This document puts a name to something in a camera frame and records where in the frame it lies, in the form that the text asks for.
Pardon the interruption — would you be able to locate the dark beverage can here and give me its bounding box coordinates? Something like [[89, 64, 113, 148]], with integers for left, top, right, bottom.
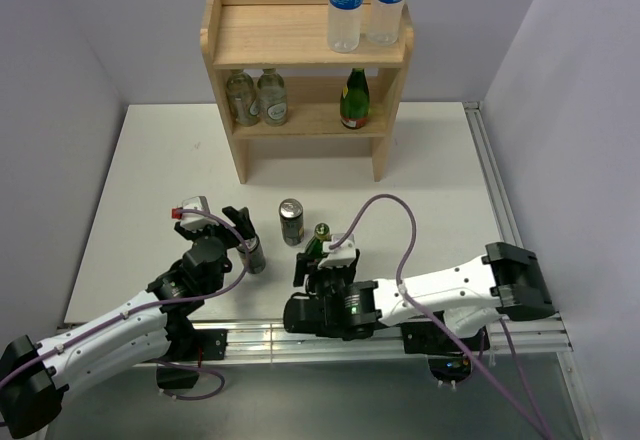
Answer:
[[278, 198, 304, 246], [236, 236, 266, 275]]

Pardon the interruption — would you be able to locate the green glass bottle yellow label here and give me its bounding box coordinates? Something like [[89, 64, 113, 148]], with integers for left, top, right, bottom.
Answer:
[[340, 68, 370, 129]]

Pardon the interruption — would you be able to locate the blue label water bottle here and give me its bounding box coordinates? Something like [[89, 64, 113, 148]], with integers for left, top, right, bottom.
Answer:
[[365, 0, 416, 45], [327, 0, 364, 53]]

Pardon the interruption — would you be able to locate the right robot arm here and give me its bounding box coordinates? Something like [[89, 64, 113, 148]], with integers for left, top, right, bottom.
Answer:
[[283, 239, 556, 350]]

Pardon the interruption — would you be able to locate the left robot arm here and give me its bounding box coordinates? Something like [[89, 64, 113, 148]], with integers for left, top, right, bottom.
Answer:
[[1, 206, 256, 439]]

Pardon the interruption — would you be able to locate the wooden two-tier shelf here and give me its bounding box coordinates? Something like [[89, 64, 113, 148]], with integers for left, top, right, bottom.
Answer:
[[200, 0, 415, 183]]

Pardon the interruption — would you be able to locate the clear glass bottle left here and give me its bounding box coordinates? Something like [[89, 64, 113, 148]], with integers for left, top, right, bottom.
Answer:
[[225, 69, 259, 127]]

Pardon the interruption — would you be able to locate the clear glass bottle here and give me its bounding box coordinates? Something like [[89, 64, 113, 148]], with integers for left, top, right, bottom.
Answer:
[[257, 68, 288, 126], [225, 69, 259, 127]]

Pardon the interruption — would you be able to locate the clear glass bottle right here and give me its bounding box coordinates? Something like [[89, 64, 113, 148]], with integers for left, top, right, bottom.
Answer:
[[257, 68, 288, 126]]

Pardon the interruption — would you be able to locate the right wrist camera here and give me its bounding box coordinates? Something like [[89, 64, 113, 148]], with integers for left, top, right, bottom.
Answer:
[[318, 234, 357, 269]]

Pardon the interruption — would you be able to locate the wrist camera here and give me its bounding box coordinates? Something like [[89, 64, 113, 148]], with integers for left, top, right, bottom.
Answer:
[[318, 234, 357, 269], [171, 196, 210, 231]]

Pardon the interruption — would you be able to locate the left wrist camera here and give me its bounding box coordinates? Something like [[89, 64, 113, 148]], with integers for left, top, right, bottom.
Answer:
[[171, 196, 210, 231]]

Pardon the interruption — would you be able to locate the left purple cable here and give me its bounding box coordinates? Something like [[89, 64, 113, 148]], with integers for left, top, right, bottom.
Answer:
[[0, 209, 251, 401]]

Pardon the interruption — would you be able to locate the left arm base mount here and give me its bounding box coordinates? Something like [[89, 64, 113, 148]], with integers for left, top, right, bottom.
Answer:
[[155, 329, 228, 394]]

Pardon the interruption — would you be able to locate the aluminium rail frame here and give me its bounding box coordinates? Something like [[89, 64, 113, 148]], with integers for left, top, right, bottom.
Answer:
[[64, 102, 601, 439]]

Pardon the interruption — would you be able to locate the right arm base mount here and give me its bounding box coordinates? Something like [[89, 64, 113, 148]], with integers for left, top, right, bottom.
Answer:
[[400, 322, 490, 391]]

